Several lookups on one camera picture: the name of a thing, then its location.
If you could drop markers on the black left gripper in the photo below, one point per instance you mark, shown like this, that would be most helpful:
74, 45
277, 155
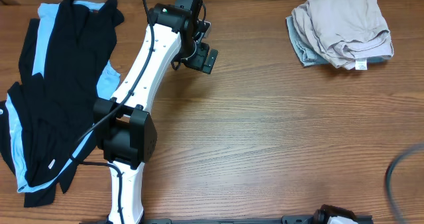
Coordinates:
199, 61

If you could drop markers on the beige khaki shorts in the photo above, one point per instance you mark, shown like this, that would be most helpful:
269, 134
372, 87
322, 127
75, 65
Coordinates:
365, 10

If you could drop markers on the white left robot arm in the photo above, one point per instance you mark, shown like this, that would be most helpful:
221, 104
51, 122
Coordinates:
124, 128

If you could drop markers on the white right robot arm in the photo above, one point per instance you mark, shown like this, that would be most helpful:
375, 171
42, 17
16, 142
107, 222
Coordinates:
329, 214

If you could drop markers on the folded light blue jeans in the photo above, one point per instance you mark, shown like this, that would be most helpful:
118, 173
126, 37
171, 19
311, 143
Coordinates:
304, 48

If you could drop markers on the black and blue garment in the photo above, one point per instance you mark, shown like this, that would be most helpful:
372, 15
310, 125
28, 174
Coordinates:
46, 116

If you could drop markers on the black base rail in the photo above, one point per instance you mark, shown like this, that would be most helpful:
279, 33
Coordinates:
287, 219

